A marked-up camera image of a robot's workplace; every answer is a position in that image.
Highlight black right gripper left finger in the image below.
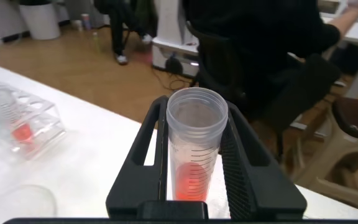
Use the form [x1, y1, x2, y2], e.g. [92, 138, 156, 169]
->
[106, 95, 170, 218]

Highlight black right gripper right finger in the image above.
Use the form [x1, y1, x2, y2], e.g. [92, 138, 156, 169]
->
[219, 101, 308, 220]

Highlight clear glass beaker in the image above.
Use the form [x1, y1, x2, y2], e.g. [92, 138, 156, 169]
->
[0, 184, 58, 218]

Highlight clear plastic test tube rack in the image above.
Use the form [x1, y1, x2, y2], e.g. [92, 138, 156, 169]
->
[0, 73, 67, 161]

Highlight black office chair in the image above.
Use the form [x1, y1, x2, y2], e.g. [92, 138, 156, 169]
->
[186, 23, 343, 162]

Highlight beige stool brown seat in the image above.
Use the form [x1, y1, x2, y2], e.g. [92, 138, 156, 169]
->
[290, 96, 358, 215]

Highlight green plastic bottle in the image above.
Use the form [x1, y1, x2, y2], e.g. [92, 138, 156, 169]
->
[91, 30, 101, 54]

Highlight seated person black sweater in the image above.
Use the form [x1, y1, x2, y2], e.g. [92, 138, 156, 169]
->
[181, 0, 358, 131]

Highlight pink purple cup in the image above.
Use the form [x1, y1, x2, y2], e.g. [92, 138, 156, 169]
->
[81, 13, 92, 30]

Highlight white plant pot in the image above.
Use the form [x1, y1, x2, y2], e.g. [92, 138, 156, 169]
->
[19, 0, 61, 40]

